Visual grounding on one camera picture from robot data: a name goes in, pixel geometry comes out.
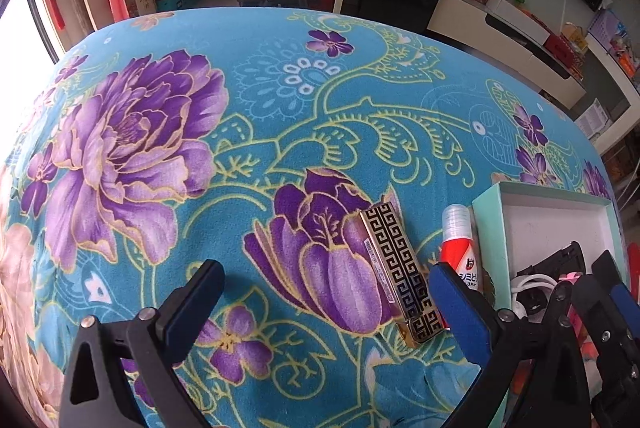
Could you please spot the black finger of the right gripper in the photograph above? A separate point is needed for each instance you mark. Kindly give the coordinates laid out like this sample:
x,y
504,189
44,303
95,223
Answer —
x,y
617,344

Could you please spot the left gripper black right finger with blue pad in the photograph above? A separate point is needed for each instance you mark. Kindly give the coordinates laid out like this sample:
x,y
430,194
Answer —
x,y
555,393

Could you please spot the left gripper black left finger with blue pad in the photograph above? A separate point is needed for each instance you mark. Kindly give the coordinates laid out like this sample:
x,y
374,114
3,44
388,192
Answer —
x,y
96,390

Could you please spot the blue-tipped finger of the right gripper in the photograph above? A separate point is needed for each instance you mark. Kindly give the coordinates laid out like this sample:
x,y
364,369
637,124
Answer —
x,y
606,273

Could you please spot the teal white shallow box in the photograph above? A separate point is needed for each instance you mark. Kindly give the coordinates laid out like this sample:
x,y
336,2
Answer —
x,y
519,225

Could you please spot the gold black patterned lighter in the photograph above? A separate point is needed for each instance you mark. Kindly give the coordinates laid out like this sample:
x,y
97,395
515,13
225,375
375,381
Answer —
x,y
400,275

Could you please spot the red white small bottle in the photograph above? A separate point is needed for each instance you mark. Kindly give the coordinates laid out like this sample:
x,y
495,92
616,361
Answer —
x,y
458,244

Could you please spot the pink wristband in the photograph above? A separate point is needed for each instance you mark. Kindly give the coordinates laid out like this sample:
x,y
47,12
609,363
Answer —
x,y
571,277

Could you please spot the black phone holder clip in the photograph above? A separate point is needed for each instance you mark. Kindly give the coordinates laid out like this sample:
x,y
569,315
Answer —
x,y
563,262

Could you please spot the white side shelf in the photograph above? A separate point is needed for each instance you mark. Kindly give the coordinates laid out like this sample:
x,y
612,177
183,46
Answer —
x,y
611,99

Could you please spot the floral blue blanket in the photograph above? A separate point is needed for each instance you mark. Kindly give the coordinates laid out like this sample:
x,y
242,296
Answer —
x,y
254,137

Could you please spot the white flat box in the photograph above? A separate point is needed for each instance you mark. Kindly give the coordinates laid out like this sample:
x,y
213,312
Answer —
x,y
525,24

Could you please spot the white tv stand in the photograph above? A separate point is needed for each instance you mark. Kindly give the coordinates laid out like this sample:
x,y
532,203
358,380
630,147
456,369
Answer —
x,y
470,26

